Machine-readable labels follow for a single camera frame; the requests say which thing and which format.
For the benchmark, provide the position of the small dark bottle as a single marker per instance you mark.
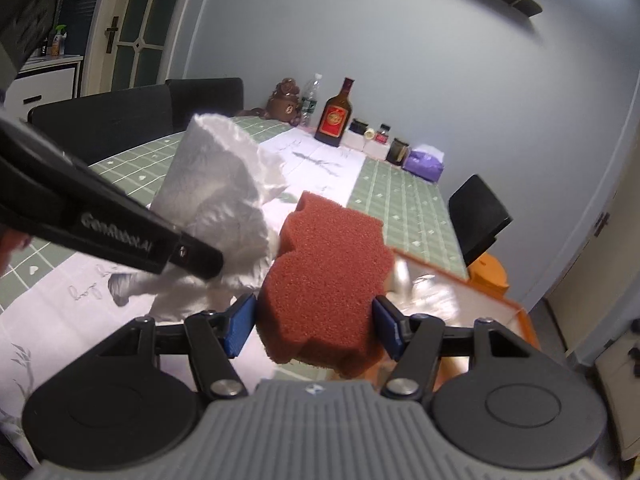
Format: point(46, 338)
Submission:
point(44, 46)

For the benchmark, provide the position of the glass pane door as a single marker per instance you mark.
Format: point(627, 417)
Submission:
point(140, 25)

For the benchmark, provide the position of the brown plush bear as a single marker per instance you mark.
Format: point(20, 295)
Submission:
point(280, 102)

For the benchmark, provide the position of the small pale bottle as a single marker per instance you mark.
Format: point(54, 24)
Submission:
point(370, 134)

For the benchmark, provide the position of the brown liquor bottle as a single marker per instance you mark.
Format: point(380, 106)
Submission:
point(334, 117)

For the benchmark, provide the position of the red-brown sponge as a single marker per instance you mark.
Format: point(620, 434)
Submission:
point(325, 280)

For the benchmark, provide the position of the purple tissue pack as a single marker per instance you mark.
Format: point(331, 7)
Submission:
point(424, 165)

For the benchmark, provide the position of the cream cabinet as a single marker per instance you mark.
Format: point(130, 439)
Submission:
point(620, 385)

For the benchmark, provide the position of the green checked tablecloth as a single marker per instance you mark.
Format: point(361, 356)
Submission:
point(400, 210)

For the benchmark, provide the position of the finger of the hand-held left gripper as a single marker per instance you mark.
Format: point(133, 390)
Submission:
point(200, 260)

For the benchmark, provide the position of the clear water bottle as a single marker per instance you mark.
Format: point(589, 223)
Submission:
point(310, 102)

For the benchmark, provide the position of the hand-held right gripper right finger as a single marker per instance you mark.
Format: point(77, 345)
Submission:
point(389, 327)

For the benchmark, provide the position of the dark glass jar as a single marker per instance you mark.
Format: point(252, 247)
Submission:
point(398, 151)

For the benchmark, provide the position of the white paper towel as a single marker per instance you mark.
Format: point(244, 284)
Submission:
point(220, 180)

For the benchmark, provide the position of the spray bottle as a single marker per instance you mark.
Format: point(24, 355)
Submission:
point(58, 40)

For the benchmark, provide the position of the small white box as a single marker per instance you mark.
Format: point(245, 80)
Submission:
point(362, 144)

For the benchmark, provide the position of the person's left hand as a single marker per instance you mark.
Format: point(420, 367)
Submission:
point(10, 252)

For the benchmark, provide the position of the black chair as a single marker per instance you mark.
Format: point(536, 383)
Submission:
point(100, 115)
point(205, 97)
point(477, 215)

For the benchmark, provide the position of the orange stool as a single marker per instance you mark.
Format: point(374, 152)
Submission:
point(492, 272)

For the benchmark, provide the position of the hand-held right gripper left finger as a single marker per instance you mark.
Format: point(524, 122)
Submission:
point(240, 327)

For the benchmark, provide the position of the white cabinet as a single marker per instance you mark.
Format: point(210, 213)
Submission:
point(47, 87)

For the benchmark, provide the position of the red-label jar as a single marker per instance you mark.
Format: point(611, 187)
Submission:
point(382, 134)

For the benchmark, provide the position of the small black-lidded jar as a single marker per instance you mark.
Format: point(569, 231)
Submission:
point(358, 126)

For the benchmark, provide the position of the cream door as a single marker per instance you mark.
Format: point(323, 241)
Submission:
point(590, 280)

